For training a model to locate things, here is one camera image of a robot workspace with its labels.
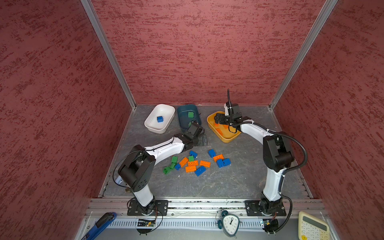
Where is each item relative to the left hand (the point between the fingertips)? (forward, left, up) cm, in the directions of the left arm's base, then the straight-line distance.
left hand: (199, 141), depth 91 cm
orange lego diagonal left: (-10, +10, -7) cm, 16 cm away
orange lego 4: (-11, -4, -8) cm, 14 cm away
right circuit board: (-41, -35, -9) cm, 55 cm away
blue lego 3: (-3, -9, -10) cm, 13 cm away
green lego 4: (-13, +16, -6) cm, 22 cm away
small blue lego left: (-14, +13, -6) cm, 20 cm away
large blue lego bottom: (-16, -1, -6) cm, 17 cm away
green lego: (+27, +7, -5) cm, 28 cm away
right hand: (+16, -14, +2) cm, 21 cm away
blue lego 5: (-9, -18, -9) cm, 22 cm away
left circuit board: (-41, +28, -10) cm, 51 cm away
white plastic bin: (+30, +25, -6) cm, 39 cm away
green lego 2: (-9, +15, -6) cm, 19 cm away
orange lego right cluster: (-7, -13, -7) cm, 17 cm away
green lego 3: (-16, +19, -6) cm, 26 cm away
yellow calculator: (-43, -52, -5) cm, 68 cm away
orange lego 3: (-15, +5, -7) cm, 17 cm away
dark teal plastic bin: (+29, +9, -6) cm, 31 cm away
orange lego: (+12, -14, -6) cm, 20 cm away
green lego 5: (-9, +5, -6) cm, 12 cm away
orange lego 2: (-11, +4, -8) cm, 14 cm away
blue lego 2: (-5, +4, -7) cm, 9 cm away
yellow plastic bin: (+8, -20, -6) cm, 22 cm away
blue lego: (+22, +30, -6) cm, 38 cm away
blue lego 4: (-11, -13, -7) cm, 18 cm away
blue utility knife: (-41, +44, -4) cm, 61 cm away
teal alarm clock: (-41, -14, -3) cm, 44 cm away
